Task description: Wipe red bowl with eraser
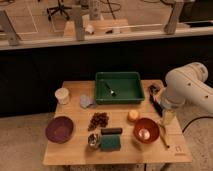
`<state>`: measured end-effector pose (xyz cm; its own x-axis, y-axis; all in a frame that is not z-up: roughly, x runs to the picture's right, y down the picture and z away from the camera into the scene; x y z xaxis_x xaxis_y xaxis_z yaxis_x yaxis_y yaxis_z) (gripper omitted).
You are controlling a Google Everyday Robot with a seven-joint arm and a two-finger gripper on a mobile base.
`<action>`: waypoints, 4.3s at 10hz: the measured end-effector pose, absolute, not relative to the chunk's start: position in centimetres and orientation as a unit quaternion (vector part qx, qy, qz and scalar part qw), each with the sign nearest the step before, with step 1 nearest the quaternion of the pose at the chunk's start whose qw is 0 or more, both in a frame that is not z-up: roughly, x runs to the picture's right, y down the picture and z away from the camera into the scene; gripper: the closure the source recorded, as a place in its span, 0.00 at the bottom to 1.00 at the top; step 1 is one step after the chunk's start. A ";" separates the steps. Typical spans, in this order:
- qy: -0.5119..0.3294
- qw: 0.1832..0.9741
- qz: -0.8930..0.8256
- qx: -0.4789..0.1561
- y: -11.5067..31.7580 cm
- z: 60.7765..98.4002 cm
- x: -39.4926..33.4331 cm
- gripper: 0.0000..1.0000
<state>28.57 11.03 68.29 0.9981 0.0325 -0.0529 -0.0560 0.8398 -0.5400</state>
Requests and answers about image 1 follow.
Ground red bowl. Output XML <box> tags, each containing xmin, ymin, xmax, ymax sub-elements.
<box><xmin>133</xmin><ymin>118</ymin><xmax>160</xmax><ymax>144</ymax></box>

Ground black eraser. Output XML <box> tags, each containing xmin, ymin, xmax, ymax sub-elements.
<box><xmin>101</xmin><ymin>128</ymin><xmax>122</xmax><ymax>135</ymax></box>

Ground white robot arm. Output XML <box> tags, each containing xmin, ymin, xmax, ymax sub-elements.
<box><xmin>160</xmin><ymin>62</ymin><xmax>213</xmax><ymax>114</ymax></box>

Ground purple bowl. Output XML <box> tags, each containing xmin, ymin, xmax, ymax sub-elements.
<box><xmin>45</xmin><ymin>116</ymin><xmax>74</xmax><ymax>144</ymax></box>

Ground wooden stick utensil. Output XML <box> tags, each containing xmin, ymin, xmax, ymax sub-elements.
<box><xmin>158</xmin><ymin>124</ymin><xmax>170</xmax><ymax>148</ymax></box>

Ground black tool on table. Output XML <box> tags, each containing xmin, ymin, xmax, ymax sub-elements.
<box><xmin>148</xmin><ymin>84</ymin><xmax>162</xmax><ymax>116</ymax></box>

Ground orange fruit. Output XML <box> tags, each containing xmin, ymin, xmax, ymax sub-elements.
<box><xmin>127</xmin><ymin>110</ymin><xmax>139</xmax><ymax>122</ymax></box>

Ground green plastic tray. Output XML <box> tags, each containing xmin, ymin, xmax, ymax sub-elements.
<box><xmin>94</xmin><ymin>72</ymin><xmax>145</xmax><ymax>105</ymax></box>

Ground metal spoon in tray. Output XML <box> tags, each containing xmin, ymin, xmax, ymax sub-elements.
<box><xmin>104</xmin><ymin>82</ymin><xmax>116</xmax><ymax>97</ymax></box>

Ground green sponge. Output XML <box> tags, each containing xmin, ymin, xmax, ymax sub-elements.
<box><xmin>100</xmin><ymin>135</ymin><xmax>121</xmax><ymax>151</ymax></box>

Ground small metal cup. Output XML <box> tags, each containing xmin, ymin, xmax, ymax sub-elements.
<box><xmin>88</xmin><ymin>134</ymin><xmax>101</xmax><ymax>149</ymax></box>

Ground grey crumpled cloth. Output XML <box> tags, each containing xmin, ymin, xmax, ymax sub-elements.
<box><xmin>80</xmin><ymin>94</ymin><xmax>96</xmax><ymax>108</ymax></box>

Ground white cylindrical cup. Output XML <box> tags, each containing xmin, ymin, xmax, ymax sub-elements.
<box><xmin>55</xmin><ymin>88</ymin><xmax>69</xmax><ymax>105</ymax></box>

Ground black office chair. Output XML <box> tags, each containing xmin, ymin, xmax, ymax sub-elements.
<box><xmin>46</xmin><ymin>0</ymin><xmax>71</xmax><ymax>21</ymax></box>

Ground black floor cable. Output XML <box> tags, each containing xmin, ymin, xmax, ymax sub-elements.
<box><xmin>181</xmin><ymin>116</ymin><xmax>213</xmax><ymax>133</ymax></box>

